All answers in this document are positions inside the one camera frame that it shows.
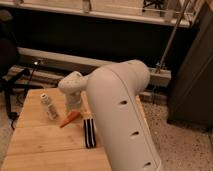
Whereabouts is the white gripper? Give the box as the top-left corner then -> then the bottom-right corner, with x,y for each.
65,92 -> 82,113

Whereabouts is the orange pepper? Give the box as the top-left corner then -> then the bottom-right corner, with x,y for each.
60,111 -> 80,128

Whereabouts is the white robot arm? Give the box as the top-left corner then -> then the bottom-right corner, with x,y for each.
58,60 -> 164,171

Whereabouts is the black white striped cloth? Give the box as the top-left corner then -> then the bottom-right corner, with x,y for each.
83,119 -> 96,148

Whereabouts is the black office chair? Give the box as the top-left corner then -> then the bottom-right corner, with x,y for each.
0,9 -> 30,120

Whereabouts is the metal pole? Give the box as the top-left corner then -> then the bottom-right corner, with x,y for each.
155,0 -> 190,73

